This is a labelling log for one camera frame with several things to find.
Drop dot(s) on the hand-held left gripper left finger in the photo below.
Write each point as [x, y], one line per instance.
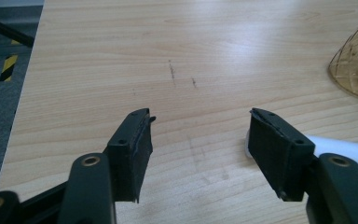
[130, 155]

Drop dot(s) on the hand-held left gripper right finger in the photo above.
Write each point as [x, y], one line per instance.
[276, 155]

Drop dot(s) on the white electric toothbrush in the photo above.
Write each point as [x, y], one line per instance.
[348, 152]

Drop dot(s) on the amber transparent cup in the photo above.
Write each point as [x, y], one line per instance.
[357, 65]

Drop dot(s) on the yellow black floor tape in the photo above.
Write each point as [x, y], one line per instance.
[8, 67]

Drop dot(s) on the black metal stand leg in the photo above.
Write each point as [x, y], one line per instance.
[6, 29]

